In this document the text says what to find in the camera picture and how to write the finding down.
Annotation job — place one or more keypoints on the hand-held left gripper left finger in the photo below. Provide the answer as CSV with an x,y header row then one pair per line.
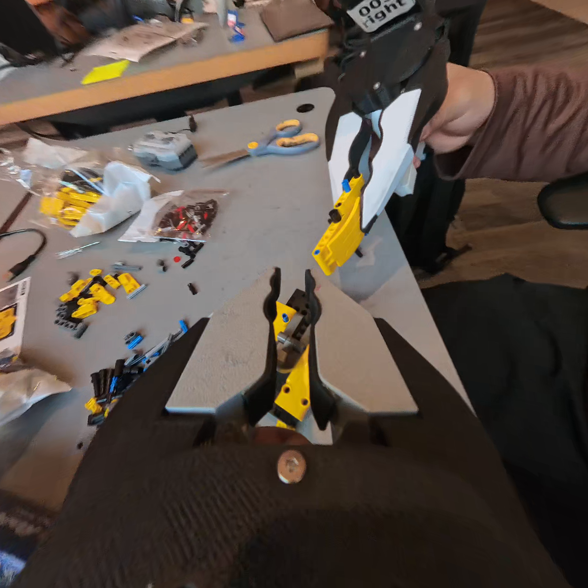
x,y
220,358

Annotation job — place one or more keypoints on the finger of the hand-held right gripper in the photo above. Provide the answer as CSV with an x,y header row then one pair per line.
x,y
395,151
340,151

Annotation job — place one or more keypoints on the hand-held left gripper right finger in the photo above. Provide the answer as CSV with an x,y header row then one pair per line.
x,y
363,363

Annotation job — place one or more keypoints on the yellow black brick assembly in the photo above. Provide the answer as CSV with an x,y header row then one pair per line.
x,y
294,386

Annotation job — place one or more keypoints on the yellow panel piece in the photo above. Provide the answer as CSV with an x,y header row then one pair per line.
x,y
342,229

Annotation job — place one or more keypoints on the person's right forearm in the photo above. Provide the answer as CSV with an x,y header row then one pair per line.
x,y
542,119

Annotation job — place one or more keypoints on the black desk grommet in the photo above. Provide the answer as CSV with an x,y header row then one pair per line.
x,y
305,108

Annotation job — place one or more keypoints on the grey desk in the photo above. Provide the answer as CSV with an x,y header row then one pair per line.
x,y
275,206

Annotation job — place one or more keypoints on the person's right hand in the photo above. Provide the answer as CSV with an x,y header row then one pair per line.
x,y
464,110

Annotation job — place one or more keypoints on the grey yellow scissors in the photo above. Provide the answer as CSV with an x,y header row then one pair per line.
x,y
264,148

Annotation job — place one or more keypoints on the black backpack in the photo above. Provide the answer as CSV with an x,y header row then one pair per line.
x,y
432,220

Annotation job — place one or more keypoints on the blue black connector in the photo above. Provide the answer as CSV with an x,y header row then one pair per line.
x,y
133,340

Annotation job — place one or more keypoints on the pile of small connector pins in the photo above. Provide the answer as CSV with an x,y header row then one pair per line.
x,y
119,376

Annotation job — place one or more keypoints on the brown notebook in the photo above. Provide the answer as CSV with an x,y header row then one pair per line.
x,y
294,20

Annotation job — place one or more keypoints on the grey axle piece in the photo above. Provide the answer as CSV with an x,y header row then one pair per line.
x,y
127,267

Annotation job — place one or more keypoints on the clear bag of black red parts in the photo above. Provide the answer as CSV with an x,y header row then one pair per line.
x,y
188,218

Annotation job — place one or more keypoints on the pile of yellow beams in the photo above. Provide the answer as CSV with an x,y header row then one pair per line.
x,y
92,294

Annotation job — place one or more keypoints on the small black plug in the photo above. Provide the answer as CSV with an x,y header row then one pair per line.
x,y
193,124

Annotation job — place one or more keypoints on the blue white small packet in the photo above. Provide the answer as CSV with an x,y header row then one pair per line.
x,y
237,27

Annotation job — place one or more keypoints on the person's black pants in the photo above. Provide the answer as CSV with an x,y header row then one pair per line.
x,y
528,390

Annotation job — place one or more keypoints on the wood-edged grey table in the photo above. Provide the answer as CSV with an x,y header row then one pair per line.
x,y
183,76

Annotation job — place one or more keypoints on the grey battery box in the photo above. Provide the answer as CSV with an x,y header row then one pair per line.
x,y
165,151

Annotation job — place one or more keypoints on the black rounded object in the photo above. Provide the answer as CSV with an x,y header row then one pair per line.
x,y
565,204

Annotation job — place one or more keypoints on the white crumpled plastic bag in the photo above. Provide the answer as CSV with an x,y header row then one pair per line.
x,y
119,193

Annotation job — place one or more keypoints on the instruction booklet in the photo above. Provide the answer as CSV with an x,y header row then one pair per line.
x,y
13,321

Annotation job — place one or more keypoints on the clear bag of yellow parts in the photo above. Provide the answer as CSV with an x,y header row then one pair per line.
x,y
69,202

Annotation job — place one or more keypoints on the printed paper sheet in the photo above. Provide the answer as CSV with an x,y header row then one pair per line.
x,y
138,41

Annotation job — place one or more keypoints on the yellow paper sheet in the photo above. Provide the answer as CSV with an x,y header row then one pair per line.
x,y
108,71

